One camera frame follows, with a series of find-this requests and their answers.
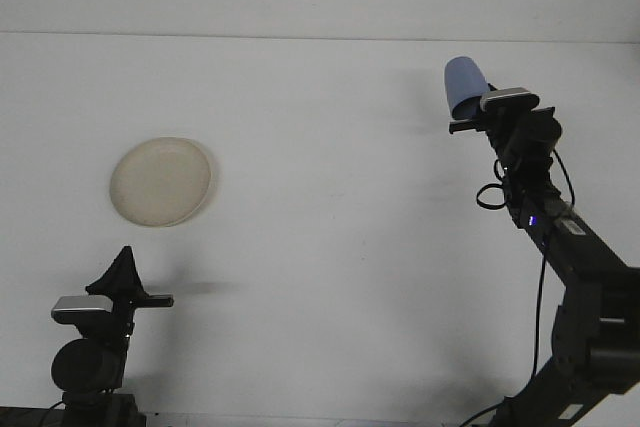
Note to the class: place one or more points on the pale round plate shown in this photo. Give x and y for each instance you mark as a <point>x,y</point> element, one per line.
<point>160,182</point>

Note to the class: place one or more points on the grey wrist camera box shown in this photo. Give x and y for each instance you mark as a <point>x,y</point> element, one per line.
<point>80,304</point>
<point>507,97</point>

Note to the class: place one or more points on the pale blue cup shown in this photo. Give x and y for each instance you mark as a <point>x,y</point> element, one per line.
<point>464,82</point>

